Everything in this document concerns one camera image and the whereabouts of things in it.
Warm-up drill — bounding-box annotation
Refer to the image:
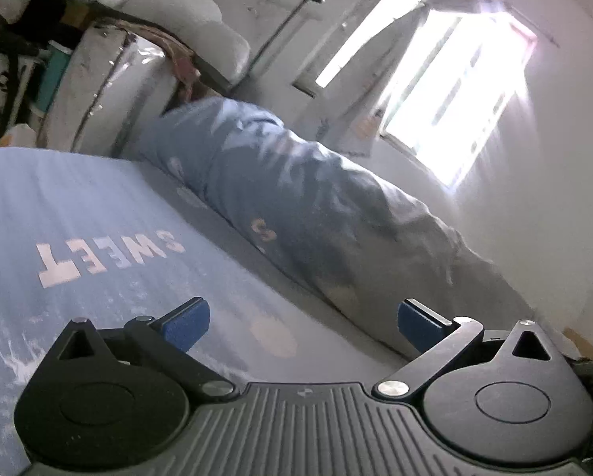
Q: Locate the plastic wrapped white mattress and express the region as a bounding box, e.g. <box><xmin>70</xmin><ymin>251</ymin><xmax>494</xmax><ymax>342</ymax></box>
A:
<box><xmin>44</xmin><ymin>25</ymin><xmax>188</xmax><ymax>154</ymax></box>

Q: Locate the grey dotted bed sheet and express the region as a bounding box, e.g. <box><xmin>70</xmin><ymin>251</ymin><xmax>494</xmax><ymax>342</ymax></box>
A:
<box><xmin>128</xmin><ymin>159</ymin><xmax>411</xmax><ymax>388</ymax></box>

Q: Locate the bright window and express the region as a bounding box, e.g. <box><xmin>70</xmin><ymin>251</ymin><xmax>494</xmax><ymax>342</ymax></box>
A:
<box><xmin>376</xmin><ymin>7</ymin><xmax>540</xmax><ymax>189</ymax></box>

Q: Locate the teal roll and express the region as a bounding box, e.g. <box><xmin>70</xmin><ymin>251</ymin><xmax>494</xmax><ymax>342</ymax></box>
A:
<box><xmin>33</xmin><ymin>42</ymin><xmax>73</xmax><ymax>116</ymax></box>

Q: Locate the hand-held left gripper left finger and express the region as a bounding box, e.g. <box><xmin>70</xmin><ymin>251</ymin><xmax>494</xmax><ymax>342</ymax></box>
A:
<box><xmin>49</xmin><ymin>296</ymin><xmax>235</xmax><ymax>403</ymax></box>

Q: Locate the large white rolled bedding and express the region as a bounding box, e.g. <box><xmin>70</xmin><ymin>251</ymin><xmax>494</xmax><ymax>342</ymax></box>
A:
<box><xmin>121</xmin><ymin>0</ymin><xmax>252</xmax><ymax>85</ymax></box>

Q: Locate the blue bedsheet with SWEET text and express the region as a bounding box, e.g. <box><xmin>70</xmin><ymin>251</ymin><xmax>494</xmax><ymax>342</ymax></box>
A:
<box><xmin>0</xmin><ymin>146</ymin><xmax>258</xmax><ymax>476</ymax></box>

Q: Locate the open window sash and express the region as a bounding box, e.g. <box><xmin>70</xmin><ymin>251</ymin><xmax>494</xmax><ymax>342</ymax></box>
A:
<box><xmin>291</xmin><ymin>0</ymin><xmax>426</xmax><ymax>101</ymax></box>

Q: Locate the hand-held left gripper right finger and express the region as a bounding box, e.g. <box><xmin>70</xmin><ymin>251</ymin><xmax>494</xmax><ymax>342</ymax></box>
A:
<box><xmin>373</xmin><ymin>298</ymin><xmax>569</xmax><ymax>401</ymax></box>

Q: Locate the blue patterned duvet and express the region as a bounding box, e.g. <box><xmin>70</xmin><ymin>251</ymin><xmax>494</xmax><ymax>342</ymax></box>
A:
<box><xmin>138</xmin><ymin>96</ymin><xmax>565</xmax><ymax>358</ymax></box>

